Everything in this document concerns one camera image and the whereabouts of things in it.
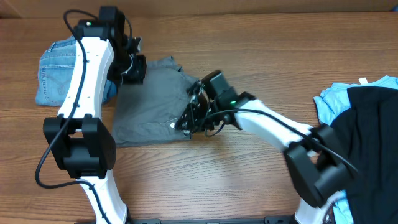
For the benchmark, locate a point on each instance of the light blue t-shirt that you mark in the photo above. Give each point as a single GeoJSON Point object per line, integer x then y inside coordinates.
{"type": "Point", "coordinates": [330, 104]}

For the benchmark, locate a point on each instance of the black garment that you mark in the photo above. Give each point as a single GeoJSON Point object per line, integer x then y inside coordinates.
{"type": "Point", "coordinates": [368, 133]}

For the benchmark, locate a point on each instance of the grey shorts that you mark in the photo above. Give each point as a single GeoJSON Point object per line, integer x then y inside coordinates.
{"type": "Point", "coordinates": [146, 114]}

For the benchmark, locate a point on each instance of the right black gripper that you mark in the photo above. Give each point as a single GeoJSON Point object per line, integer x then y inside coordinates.
{"type": "Point", "coordinates": [193, 123]}

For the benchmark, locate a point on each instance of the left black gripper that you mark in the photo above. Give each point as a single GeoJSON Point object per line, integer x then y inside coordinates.
{"type": "Point", "coordinates": [139, 74]}

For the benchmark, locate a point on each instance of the folded blue denim jeans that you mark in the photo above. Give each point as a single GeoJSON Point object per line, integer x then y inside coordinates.
{"type": "Point", "coordinates": [54, 75]}

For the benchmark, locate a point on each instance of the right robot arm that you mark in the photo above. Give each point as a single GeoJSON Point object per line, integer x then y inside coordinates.
{"type": "Point", "coordinates": [315, 159]}

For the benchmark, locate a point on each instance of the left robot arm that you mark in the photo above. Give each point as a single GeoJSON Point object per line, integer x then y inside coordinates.
{"type": "Point", "coordinates": [81, 150]}

